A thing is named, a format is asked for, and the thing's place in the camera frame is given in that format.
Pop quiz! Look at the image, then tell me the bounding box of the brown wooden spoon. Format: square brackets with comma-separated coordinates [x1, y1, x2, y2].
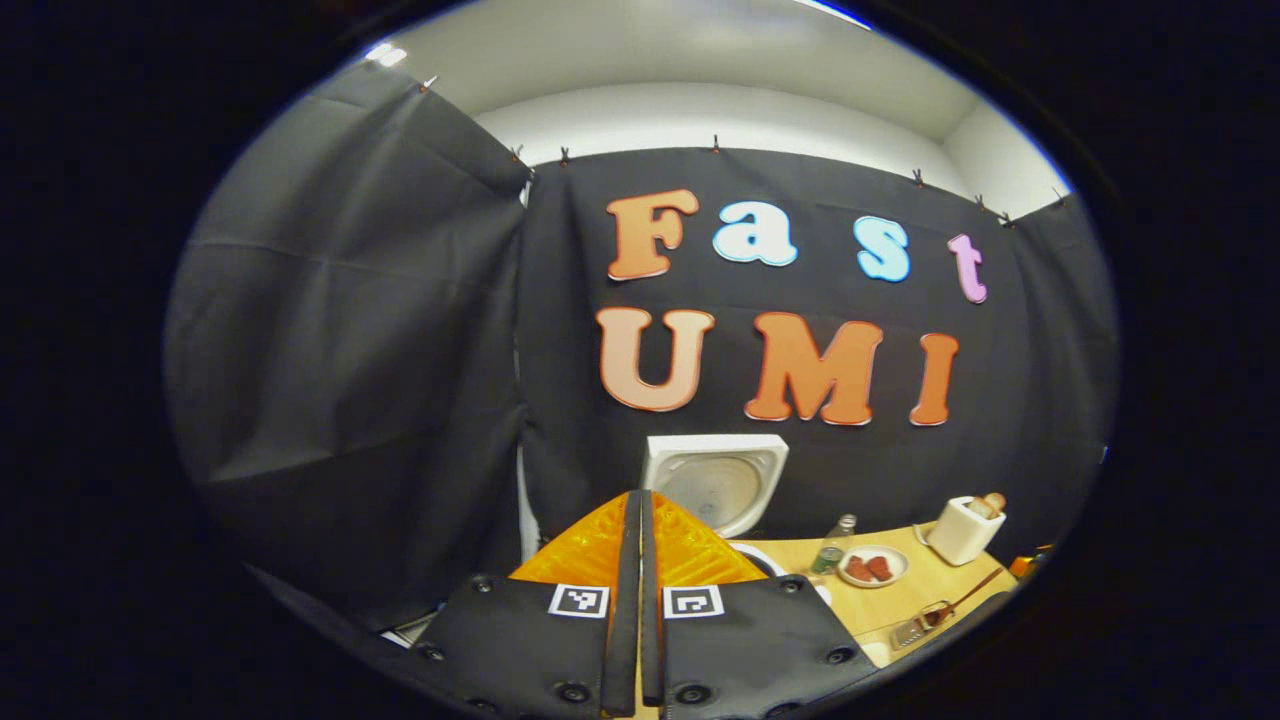
[920, 567, 1004, 629]

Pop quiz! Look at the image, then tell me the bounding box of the white round plate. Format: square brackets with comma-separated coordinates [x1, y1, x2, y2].
[838, 545, 909, 588]

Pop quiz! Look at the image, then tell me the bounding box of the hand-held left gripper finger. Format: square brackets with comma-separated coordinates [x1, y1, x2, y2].
[415, 490, 641, 719]
[640, 490, 881, 720]

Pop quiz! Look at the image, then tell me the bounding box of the black backdrop cloth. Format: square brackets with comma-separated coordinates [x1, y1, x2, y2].
[163, 60, 1119, 641]

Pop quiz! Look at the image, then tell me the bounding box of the clear plastic water bottle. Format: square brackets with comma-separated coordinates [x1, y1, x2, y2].
[808, 514, 858, 576]

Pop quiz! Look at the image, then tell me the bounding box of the white toaster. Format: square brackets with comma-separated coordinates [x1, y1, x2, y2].
[925, 495, 1008, 567]

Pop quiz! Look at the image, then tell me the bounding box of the white rice cooker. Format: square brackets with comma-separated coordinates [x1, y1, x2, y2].
[640, 433, 833, 606]

